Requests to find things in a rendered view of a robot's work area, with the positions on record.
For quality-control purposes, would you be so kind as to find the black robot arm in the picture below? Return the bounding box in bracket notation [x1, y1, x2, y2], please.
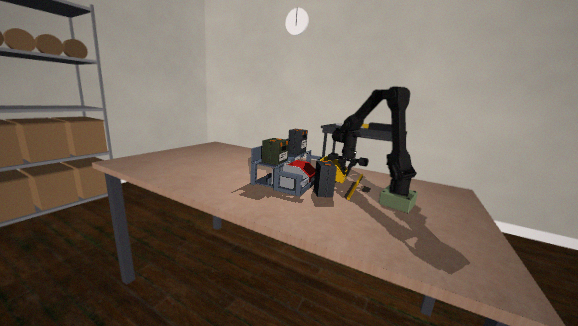
[332, 86, 416, 196]

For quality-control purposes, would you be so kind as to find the red open bin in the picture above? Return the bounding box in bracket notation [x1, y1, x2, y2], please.
[288, 160, 315, 183]

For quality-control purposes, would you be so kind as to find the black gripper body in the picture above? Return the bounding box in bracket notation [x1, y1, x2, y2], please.
[327, 145, 368, 166]

